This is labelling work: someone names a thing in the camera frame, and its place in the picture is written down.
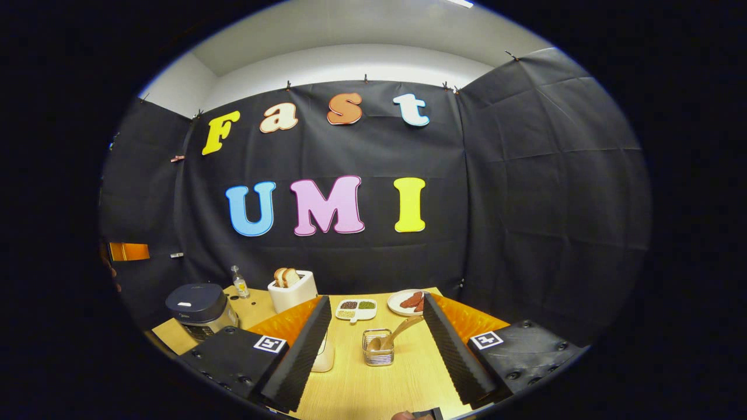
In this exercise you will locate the red meat slice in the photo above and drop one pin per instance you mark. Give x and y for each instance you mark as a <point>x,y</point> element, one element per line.
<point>411,300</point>
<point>419,306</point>

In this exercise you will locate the white rice container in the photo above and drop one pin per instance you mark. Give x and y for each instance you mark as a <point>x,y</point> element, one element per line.
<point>324,359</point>

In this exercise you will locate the small clear glass bottle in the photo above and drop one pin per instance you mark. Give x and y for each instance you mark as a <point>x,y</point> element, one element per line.
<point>240,287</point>

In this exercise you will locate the toast bread slice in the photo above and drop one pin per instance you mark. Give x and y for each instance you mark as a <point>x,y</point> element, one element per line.
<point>278,277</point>
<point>291,276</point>

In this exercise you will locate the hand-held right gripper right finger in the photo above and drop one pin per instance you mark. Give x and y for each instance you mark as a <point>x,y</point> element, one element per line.
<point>449,350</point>

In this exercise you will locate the white divided bean dish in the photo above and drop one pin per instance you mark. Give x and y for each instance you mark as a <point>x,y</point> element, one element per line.
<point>366,314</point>

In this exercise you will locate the dark grey rice cooker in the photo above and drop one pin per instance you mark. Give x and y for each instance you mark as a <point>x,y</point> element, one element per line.
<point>195,300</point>

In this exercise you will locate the white round plate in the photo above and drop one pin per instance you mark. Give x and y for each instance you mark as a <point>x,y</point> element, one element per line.
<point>394,301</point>

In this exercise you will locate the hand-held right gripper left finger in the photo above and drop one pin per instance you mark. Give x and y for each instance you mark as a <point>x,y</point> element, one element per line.
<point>303,350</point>

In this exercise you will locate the wooden spoon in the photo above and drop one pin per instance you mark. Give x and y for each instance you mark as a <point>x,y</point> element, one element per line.
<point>402,329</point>

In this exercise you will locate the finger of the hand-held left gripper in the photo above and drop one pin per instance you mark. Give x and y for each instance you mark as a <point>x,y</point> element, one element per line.
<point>128,251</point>

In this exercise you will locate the white toaster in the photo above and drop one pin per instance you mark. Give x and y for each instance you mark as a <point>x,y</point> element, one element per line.
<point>292,298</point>

